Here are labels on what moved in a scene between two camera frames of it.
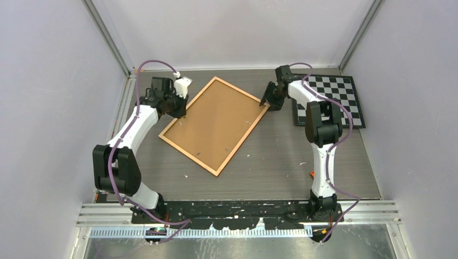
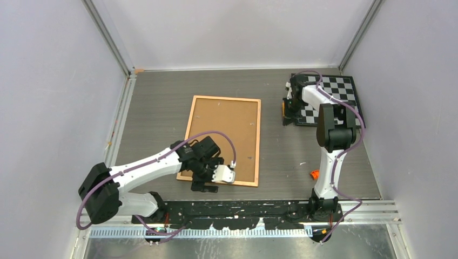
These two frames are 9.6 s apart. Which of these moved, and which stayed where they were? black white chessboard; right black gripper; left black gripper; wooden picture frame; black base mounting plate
Moved: wooden picture frame; left black gripper; right black gripper
Stayed: black base mounting plate; black white chessboard
